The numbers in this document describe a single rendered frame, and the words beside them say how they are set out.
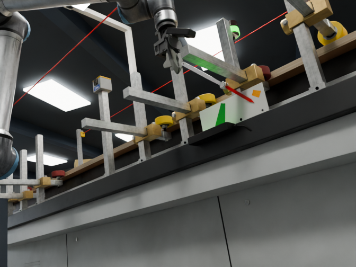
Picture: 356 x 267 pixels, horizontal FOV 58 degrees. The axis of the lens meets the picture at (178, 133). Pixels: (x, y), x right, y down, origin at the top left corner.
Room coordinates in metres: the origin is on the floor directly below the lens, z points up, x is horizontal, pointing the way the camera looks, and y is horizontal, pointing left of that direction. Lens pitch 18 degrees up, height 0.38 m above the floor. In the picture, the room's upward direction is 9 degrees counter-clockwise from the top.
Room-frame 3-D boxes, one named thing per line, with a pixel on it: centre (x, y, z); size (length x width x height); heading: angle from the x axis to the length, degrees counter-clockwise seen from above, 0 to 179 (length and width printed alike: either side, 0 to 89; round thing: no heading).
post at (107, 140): (1.51, 0.35, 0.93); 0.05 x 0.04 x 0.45; 49
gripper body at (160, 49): (1.09, -0.02, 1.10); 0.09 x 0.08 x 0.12; 49
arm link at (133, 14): (1.09, 0.09, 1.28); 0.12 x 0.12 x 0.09; 82
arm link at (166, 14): (1.08, -0.02, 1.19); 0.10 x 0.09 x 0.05; 139
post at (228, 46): (1.01, -0.22, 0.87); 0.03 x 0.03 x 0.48; 49
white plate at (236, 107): (1.01, -0.19, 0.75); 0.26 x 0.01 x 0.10; 49
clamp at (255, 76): (1.00, -0.24, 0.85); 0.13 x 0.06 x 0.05; 49
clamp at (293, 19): (0.83, -0.43, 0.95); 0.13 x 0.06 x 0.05; 49
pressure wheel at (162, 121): (1.39, 0.06, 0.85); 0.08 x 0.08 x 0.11
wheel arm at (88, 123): (1.24, 0.19, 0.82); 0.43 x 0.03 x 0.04; 139
